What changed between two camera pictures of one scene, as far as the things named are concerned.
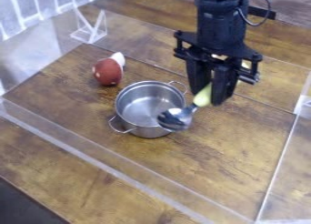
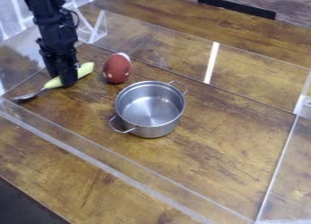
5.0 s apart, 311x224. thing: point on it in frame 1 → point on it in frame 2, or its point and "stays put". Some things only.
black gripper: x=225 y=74 → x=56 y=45
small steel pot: x=140 y=102 stays put
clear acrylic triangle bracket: x=89 y=33 stays put
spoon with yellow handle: x=177 y=118 → x=53 y=83
